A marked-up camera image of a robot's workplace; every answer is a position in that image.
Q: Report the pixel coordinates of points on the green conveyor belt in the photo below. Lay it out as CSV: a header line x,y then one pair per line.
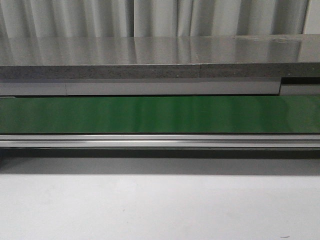
x,y
291,114

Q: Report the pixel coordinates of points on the grey stone slab table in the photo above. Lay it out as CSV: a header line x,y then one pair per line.
x,y
160,57

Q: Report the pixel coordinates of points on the white pleated curtain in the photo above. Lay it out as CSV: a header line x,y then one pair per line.
x,y
157,18

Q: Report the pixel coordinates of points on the grey rear conveyor rail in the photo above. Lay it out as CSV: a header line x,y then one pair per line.
x,y
161,86

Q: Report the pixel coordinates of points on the aluminium front conveyor rail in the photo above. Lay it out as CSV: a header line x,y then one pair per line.
x,y
264,141

